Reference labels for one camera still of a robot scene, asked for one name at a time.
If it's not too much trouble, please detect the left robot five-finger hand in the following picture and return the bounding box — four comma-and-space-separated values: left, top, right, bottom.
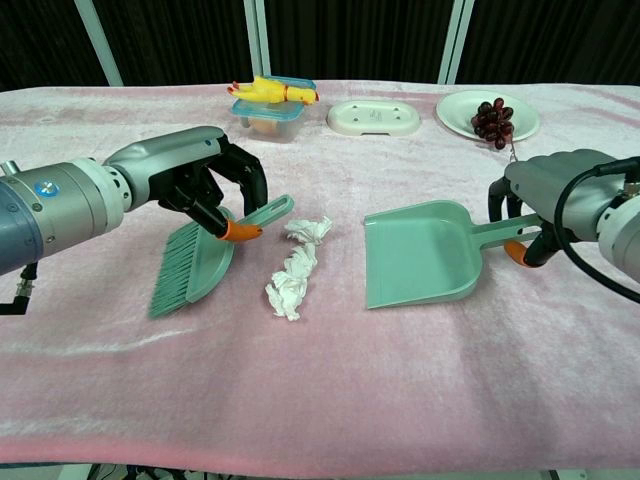
103, 125, 269, 243

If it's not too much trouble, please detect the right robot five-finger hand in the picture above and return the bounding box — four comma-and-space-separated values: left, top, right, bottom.
488, 152, 627, 269

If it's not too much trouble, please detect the green hand brush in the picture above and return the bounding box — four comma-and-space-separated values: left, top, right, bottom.
147, 193, 296, 320

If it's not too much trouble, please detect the green plastic dustpan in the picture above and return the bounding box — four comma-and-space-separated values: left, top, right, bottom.
363, 199, 544, 310

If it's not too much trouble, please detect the white paper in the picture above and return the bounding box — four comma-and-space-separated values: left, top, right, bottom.
263, 215, 334, 323

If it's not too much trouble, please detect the dark red grape bunch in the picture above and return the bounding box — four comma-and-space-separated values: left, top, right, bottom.
470, 98, 521, 164

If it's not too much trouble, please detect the clear container blue lid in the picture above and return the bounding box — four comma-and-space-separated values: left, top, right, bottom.
230, 75, 317, 145

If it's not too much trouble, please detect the black curtain panel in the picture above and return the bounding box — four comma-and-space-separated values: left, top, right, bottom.
267, 0, 454, 84
0, 0, 109, 94
457, 0, 640, 87
92, 0, 251, 87

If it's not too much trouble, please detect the yellow rubber chicken toy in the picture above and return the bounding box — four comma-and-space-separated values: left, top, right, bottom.
226, 74, 320, 106

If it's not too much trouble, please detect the white round plate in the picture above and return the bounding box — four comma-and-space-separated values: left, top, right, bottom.
435, 90, 541, 144

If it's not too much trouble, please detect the white soap dish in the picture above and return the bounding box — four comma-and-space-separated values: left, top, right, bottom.
325, 98, 422, 137

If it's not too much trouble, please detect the pink velvet tablecloth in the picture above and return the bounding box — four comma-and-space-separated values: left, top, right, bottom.
0, 78, 640, 474

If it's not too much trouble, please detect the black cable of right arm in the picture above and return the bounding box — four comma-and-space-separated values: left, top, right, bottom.
552, 157, 640, 304

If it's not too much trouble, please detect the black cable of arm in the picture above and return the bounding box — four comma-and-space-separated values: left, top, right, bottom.
552, 157, 640, 304
0, 262, 40, 317

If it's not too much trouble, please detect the white frame post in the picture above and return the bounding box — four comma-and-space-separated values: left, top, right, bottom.
243, 0, 272, 81
437, 0, 475, 85
73, 0, 124, 87

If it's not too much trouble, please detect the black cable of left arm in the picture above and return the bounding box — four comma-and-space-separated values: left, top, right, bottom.
0, 262, 40, 317

